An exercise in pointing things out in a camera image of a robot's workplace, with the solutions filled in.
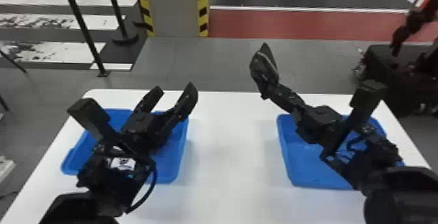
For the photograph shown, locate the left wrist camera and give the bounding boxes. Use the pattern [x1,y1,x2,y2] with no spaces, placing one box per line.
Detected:
[66,97,121,146]

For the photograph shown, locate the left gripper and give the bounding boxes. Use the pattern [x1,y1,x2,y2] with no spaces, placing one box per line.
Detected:
[121,81,199,156]

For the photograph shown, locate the blue tray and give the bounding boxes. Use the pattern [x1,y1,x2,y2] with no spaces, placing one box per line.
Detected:
[276,113,407,191]
[60,107,190,185]

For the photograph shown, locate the yellow black striped post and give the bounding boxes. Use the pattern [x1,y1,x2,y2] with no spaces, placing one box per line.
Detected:
[132,0,156,37]
[196,0,210,38]

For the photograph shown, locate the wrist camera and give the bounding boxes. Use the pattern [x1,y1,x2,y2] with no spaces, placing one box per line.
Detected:
[336,79,390,141]
[66,97,121,146]

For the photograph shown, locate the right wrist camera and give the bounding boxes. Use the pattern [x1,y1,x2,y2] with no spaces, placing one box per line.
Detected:
[336,79,390,141]

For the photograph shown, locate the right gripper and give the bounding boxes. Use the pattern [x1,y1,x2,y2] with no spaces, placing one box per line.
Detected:
[248,42,347,148]

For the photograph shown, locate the black cable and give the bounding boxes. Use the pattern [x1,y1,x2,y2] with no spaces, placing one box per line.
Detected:
[124,160,158,215]

